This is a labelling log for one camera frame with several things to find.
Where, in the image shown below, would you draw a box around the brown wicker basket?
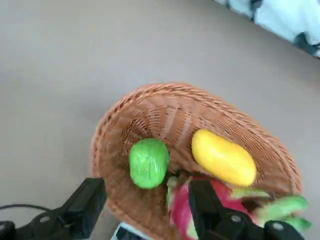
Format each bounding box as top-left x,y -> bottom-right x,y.
89,81 -> 303,240

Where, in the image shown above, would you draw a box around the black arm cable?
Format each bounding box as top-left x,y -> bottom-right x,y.
0,203 -> 50,214

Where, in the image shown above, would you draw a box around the yellow mango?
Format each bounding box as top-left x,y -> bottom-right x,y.
190,128 -> 258,188

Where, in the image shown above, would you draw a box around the white electronic scale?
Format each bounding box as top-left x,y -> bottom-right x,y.
110,222 -> 149,240

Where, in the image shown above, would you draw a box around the pink dragon fruit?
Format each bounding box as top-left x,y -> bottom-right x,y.
165,174 -> 313,240

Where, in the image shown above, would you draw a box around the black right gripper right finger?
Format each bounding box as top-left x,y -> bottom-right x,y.
187,178 -> 305,240

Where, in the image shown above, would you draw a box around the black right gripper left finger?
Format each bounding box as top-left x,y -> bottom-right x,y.
0,177 -> 108,240

